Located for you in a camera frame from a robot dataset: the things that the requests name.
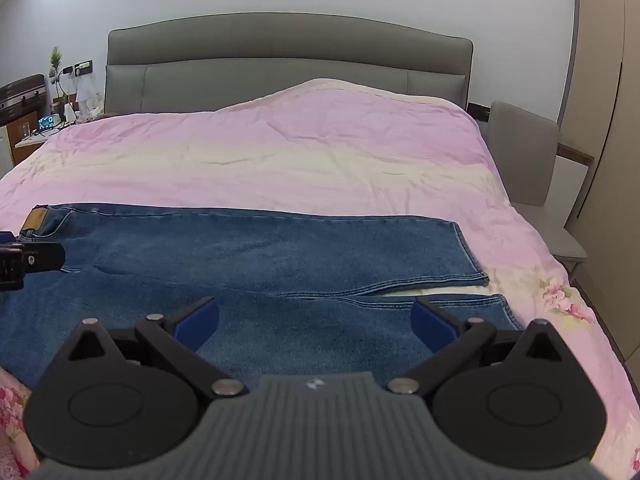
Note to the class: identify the small green potted plant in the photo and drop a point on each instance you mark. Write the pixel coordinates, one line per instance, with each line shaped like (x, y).
(55, 62)

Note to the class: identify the blue denim jeans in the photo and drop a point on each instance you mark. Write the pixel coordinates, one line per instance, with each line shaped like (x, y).
(297, 294)

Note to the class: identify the pink floral bed duvet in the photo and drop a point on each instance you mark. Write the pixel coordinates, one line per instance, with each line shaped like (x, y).
(330, 147)

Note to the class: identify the dark maroon suitcase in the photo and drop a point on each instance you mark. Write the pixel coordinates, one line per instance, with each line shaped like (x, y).
(21, 97)

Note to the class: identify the wooden bedside table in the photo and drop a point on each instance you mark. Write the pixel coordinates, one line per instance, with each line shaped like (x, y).
(21, 134)

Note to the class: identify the grey upholstered headboard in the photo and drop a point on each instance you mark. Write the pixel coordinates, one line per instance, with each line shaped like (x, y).
(210, 62)

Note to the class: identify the blue tissue pack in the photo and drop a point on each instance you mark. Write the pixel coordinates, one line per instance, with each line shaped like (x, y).
(46, 122)

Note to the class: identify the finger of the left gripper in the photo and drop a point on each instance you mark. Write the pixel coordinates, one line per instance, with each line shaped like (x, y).
(20, 258)

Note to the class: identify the grey upholstered chair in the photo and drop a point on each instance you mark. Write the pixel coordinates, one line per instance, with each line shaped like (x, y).
(523, 146)

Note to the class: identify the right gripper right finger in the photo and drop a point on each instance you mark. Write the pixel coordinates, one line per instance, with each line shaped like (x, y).
(454, 344)

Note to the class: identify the wall power socket panel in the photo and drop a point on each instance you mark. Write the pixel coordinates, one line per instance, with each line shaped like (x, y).
(83, 68)

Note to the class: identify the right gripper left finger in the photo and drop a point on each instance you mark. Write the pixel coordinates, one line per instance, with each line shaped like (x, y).
(171, 342)

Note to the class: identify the beige wardrobe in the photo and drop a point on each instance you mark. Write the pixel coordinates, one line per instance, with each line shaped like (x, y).
(601, 119)

